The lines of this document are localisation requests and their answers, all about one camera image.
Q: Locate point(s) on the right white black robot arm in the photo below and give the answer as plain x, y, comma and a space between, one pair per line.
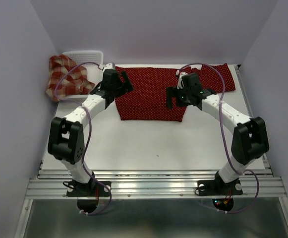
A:
249, 135

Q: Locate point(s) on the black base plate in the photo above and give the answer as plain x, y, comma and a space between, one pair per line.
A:
90, 189
217, 187

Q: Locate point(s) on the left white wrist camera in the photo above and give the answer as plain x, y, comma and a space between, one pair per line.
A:
107, 67

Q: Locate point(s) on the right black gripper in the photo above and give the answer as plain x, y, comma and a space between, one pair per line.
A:
172, 91

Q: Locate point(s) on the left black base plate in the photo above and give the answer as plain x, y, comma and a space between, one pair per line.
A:
90, 189

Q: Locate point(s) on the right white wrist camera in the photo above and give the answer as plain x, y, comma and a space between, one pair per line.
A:
180, 75

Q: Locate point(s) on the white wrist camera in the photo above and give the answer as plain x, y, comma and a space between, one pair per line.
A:
180, 75
107, 67

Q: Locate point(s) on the aluminium rail frame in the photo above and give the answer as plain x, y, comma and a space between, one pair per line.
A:
154, 168

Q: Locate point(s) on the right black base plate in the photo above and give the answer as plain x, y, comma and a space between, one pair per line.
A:
217, 187

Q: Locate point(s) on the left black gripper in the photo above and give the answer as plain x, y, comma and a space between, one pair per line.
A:
125, 87

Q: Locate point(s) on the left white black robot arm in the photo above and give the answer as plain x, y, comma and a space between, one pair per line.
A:
66, 140

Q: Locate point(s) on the white plastic basket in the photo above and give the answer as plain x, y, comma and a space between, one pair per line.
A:
90, 59

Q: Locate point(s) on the red cream plaid skirt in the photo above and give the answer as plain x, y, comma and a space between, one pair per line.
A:
66, 78

